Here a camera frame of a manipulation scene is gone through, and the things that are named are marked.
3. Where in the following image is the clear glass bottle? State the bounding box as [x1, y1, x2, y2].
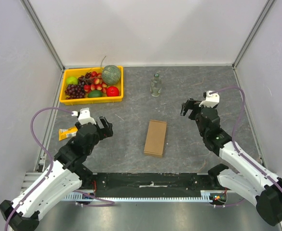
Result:
[150, 73, 162, 97]

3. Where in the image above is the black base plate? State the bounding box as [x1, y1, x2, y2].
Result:
[81, 172, 224, 196]

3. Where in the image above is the yellow snack packet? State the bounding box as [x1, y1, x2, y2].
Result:
[58, 127, 78, 141]

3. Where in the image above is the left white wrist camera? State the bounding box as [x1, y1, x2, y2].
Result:
[78, 107, 96, 125]

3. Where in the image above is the green apple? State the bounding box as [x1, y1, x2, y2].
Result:
[66, 76, 79, 85]

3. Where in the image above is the purple cable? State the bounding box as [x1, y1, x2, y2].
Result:
[209, 86, 282, 227]
[4, 107, 116, 231]

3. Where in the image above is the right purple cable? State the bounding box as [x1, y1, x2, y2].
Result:
[209, 86, 282, 227]

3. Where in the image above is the green avocado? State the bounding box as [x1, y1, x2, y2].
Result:
[87, 90, 103, 98]

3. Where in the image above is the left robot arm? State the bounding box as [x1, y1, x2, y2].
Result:
[0, 116, 113, 231]

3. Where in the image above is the green netted melon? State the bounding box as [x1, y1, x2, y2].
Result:
[102, 65, 121, 85]

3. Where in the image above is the brown cardboard box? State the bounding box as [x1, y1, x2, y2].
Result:
[144, 120, 167, 158]

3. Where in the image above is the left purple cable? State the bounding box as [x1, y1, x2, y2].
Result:
[4, 107, 116, 231]

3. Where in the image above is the red cherry bunch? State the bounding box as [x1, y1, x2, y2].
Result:
[78, 71, 108, 94]

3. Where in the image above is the grey slotted cable duct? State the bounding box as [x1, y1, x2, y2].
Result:
[61, 192, 213, 203]

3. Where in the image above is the dark purple grape bunch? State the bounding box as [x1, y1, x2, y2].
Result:
[64, 84, 85, 100]

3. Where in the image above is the red tomato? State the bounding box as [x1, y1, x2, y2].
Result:
[106, 86, 120, 97]

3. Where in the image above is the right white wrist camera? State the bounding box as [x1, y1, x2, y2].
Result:
[199, 90, 220, 108]

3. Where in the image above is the yellow plastic bin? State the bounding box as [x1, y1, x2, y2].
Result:
[59, 66, 124, 105]

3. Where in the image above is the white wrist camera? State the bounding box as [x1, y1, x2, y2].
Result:
[78, 107, 96, 125]
[199, 90, 220, 108]

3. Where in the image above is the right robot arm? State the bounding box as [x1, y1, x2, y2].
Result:
[181, 98, 282, 226]

